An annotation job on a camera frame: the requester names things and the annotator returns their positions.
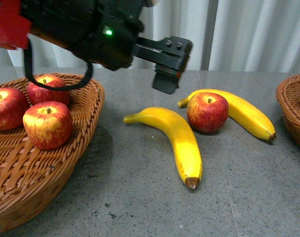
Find brown wicker basket left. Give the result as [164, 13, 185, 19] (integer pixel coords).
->
[0, 79, 105, 233]

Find red-yellow apple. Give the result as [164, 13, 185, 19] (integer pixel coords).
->
[23, 101, 74, 150]

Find dark red apple back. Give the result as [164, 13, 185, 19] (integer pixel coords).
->
[27, 74, 71, 107]

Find black cable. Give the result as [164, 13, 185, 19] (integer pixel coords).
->
[23, 34, 93, 91]

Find dark red apple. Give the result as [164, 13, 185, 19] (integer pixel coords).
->
[187, 92, 229, 133]
[27, 74, 71, 107]

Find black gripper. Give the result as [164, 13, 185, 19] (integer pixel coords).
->
[20, 0, 192, 94]

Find brown wicker basket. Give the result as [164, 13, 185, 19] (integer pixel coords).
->
[0, 79, 105, 233]
[276, 74, 300, 147]

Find brown wicker basket right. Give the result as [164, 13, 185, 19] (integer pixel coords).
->
[276, 74, 300, 147]

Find white pleated curtain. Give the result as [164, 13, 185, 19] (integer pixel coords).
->
[0, 0, 300, 74]

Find yellow-red apple front left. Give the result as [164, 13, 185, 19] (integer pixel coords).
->
[0, 87, 30, 130]

